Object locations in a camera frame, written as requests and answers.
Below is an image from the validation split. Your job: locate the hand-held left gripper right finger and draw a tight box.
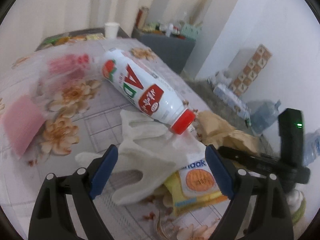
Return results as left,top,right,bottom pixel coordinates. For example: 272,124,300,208
205,144,293,240

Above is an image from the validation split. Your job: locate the large blue water jug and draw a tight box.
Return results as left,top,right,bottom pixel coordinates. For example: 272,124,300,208
250,99,282,136

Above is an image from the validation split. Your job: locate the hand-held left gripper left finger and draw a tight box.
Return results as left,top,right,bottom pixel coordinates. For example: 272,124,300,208
28,144,118,240

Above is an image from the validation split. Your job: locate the checkered cardboard box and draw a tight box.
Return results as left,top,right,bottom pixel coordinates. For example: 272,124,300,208
229,44,272,97

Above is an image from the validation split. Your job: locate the green pen holder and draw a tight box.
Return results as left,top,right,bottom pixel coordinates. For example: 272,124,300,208
181,22,202,40

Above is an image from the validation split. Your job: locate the cream curtain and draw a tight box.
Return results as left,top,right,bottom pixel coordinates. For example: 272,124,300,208
7,0,247,40

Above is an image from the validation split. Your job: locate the white paper cup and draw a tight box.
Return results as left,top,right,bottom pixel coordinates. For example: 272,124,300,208
104,22,119,39

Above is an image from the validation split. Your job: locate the white glove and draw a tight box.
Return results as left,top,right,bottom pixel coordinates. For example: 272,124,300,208
75,109,202,205

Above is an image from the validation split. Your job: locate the pink packet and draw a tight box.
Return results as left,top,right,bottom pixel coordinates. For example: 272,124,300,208
2,95,47,159

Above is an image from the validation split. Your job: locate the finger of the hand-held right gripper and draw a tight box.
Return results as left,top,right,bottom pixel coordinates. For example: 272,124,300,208
217,146,282,174

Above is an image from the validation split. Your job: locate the row of snack packets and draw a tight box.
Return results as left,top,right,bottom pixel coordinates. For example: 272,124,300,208
36,26,132,50

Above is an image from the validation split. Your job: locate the brown paper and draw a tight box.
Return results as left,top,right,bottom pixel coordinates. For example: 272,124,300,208
197,110,262,154

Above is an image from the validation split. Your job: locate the clear plastic bag pink print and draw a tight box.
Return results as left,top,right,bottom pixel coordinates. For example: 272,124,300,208
30,52,100,120

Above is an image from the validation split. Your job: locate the person's right hand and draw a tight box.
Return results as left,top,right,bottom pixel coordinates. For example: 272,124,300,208
286,189,306,207

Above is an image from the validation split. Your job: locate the floral checked tablecloth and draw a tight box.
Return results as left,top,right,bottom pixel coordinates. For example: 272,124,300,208
0,36,225,240

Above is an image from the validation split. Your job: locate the grey cabinet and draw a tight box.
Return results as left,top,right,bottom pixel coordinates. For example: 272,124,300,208
132,26,196,75

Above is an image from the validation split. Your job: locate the yellow snack packet orange circle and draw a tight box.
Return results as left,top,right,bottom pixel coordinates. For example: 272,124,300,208
164,159,229,217

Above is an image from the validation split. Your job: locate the white plastic bag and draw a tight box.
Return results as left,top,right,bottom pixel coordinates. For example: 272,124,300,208
207,69,233,86

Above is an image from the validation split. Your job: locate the white milk bottle red cap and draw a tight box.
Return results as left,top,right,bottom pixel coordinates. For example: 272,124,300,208
102,49,196,135

